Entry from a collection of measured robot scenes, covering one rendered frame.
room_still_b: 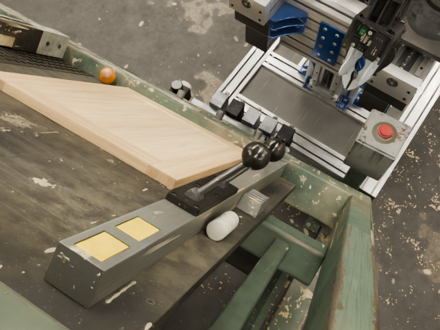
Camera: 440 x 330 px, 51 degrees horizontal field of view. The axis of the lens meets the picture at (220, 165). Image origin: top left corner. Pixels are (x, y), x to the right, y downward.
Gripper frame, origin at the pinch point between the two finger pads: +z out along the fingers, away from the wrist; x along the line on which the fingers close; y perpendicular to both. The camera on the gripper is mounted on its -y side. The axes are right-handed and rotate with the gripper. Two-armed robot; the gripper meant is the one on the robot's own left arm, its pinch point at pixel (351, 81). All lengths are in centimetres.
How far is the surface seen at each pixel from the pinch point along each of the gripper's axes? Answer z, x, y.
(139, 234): -2, -4, 55
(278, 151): 2.3, -1.0, 25.5
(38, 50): 41, -83, 0
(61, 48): 44, -84, -9
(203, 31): 86, -102, -127
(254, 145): -4.4, -2.1, 35.2
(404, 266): 109, 49, -84
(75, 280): -5, -4, 64
